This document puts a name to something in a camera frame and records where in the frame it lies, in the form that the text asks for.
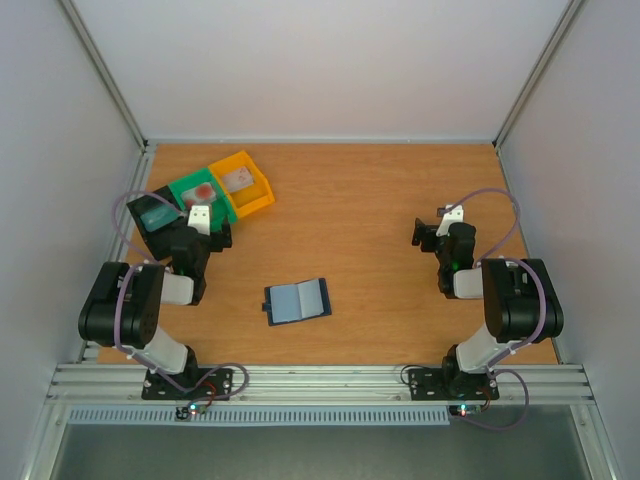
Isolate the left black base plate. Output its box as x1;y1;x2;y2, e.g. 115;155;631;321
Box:
141;368;234;401

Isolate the aluminium front rail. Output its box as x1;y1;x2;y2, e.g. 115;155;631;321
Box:
45;363;595;406

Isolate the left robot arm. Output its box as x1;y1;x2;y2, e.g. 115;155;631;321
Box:
78;220;232;398

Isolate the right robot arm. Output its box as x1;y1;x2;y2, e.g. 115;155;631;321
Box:
401;219;564;402

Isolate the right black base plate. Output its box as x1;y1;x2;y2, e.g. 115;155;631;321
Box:
407;368;500;402

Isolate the teal card in black bin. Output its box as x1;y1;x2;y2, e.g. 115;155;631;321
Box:
140;204;181;232

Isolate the black plastic bin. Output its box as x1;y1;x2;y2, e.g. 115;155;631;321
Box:
127;186;187;261

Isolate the card in yellow bin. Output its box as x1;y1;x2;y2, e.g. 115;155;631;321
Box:
221;166;255;193

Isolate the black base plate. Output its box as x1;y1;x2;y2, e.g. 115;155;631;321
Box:
407;368;500;402
141;368;234;401

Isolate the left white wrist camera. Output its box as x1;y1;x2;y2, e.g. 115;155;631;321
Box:
187;205;211;236

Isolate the grey slotted cable duct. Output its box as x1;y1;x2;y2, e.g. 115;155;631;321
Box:
68;405;450;427

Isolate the blue card holder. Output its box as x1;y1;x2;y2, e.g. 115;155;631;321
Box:
262;278;332;327

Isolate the green plastic bin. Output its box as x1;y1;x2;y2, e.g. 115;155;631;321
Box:
168;168;238;231

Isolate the red white card in bin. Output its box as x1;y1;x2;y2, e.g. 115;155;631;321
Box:
180;181;218;209

